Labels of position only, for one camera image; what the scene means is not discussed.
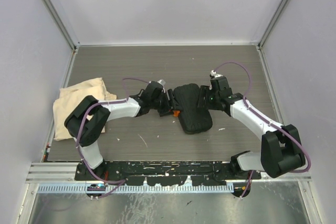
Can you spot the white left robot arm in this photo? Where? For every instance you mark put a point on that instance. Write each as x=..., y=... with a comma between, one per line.
x=86, y=122

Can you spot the white slotted cable duct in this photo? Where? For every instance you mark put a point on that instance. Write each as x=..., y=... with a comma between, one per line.
x=53, y=188

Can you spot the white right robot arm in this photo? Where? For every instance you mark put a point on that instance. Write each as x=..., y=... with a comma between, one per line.
x=281, y=149

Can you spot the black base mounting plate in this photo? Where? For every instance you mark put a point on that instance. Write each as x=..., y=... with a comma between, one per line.
x=207, y=173

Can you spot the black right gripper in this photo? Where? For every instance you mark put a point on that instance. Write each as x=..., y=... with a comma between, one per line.
x=205, y=92

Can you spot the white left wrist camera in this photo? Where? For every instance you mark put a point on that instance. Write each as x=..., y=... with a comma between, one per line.
x=160, y=83

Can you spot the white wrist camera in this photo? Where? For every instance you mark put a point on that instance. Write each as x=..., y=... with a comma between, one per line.
x=160, y=83
x=214, y=74

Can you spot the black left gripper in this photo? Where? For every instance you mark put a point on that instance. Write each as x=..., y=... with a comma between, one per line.
x=166, y=110

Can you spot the black plastic tool case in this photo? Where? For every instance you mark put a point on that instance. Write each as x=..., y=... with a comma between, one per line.
x=193, y=119

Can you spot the aluminium front rail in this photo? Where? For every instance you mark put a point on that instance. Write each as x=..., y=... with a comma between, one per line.
x=65, y=172

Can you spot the orange small tool piece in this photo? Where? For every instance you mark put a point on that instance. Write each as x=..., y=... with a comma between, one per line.
x=176, y=113

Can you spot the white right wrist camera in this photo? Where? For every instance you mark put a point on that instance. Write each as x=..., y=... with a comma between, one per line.
x=214, y=74

